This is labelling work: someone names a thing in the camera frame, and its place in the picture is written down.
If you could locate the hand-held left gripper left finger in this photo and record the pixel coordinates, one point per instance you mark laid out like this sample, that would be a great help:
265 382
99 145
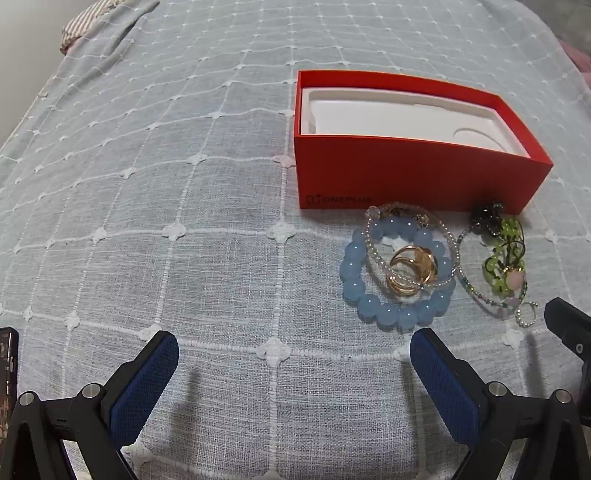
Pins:
143 383

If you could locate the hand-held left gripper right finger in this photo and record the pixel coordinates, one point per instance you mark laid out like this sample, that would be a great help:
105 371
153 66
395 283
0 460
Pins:
443 383

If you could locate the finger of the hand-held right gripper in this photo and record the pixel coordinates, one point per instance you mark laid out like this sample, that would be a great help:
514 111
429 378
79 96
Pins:
570 327

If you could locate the gold rings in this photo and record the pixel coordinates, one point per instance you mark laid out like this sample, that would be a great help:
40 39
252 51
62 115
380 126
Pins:
418 256

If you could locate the black hair claw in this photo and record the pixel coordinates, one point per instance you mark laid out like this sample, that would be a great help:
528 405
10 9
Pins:
489 213

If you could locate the red cardboard box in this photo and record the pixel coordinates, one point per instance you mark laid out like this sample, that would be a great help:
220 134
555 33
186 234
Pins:
392 166

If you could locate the dark printed object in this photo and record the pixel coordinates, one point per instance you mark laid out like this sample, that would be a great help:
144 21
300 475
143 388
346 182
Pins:
8 364

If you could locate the grey checked blanket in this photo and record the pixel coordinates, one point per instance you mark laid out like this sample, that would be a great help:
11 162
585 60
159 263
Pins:
184 207

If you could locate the pink cloth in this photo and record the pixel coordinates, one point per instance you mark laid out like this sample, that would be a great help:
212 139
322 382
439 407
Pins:
579 57

